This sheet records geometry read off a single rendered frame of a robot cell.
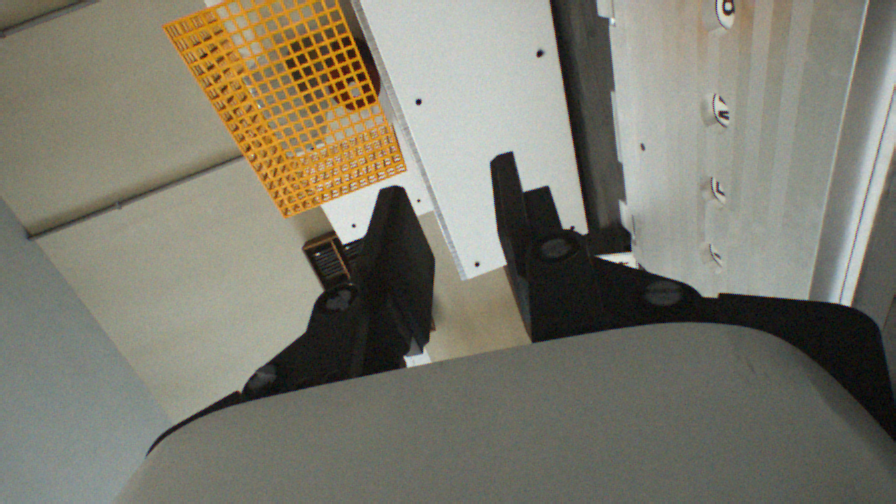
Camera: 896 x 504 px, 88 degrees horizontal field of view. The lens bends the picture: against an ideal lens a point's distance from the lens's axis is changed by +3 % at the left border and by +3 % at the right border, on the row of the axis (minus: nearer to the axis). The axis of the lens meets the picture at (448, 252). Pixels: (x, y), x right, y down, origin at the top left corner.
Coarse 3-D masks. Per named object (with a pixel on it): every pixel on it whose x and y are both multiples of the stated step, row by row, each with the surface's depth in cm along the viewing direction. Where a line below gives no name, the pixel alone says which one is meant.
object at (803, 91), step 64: (640, 0) 26; (704, 0) 21; (768, 0) 18; (832, 0) 16; (640, 64) 28; (704, 64) 23; (768, 64) 19; (832, 64) 16; (640, 128) 31; (704, 128) 25; (768, 128) 20; (832, 128) 17; (640, 192) 35; (704, 192) 27; (768, 192) 22; (832, 192) 19; (640, 256) 40; (704, 256) 30; (768, 256) 24; (832, 256) 21
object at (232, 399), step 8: (224, 400) 10; (232, 400) 10; (240, 400) 10; (208, 408) 10; (216, 408) 9; (192, 416) 10; (200, 416) 9; (176, 424) 10; (184, 424) 9; (168, 432) 9; (160, 440) 9; (152, 448) 9
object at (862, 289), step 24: (600, 0) 31; (888, 120) 17; (888, 144) 18; (888, 168) 18; (888, 192) 19; (624, 216) 41; (864, 216) 20; (888, 216) 19; (864, 240) 20; (888, 240) 20; (864, 264) 21; (888, 264) 21; (864, 288) 22; (888, 288) 22; (864, 312) 23
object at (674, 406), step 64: (384, 384) 7; (448, 384) 6; (512, 384) 6; (576, 384) 5; (640, 384) 5; (704, 384) 5; (768, 384) 5; (832, 384) 5; (192, 448) 7; (256, 448) 6; (320, 448) 6; (384, 448) 6; (448, 448) 5; (512, 448) 5; (576, 448) 5; (640, 448) 5; (704, 448) 4; (768, 448) 4; (832, 448) 4
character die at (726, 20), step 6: (720, 0) 21; (726, 0) 21; (732, 0) 21; (720, 6) 22; (726, 6) 21; (732, 6) 21; (720, 12) 22; (726, 12) 21; (732, 12) 21; (720, 18) 22; (726, 18) 21; (732, 18) 21; (726, 24) 22
